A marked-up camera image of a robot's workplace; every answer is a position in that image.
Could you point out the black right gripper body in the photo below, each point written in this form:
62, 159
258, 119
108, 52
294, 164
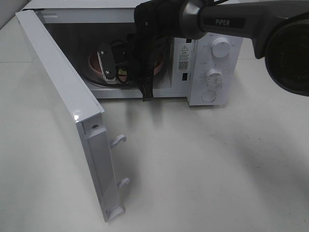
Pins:
155, 21

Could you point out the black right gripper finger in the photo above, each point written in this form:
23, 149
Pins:
145, 85

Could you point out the pink round plate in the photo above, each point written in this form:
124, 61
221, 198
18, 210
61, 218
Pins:
94, 66

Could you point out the round white door button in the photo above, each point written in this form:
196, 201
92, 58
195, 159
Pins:
208, 96

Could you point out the white microwave door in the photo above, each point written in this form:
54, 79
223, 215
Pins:
77, 113

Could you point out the white timer knob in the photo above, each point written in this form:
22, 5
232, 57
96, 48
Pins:
214, 78

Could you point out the white bread sandwich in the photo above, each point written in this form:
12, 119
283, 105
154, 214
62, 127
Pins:
122, 72

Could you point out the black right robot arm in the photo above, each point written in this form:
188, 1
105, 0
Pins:
278, 29

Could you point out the white warning label sticker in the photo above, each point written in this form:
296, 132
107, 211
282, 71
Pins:
183, 57

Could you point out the glass microwave turntable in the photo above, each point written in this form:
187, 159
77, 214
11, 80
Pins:
160, 81

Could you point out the white microwave oven body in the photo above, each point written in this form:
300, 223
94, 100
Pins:
89, 37

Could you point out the upper white power knob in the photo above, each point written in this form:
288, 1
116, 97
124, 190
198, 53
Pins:
220, 47

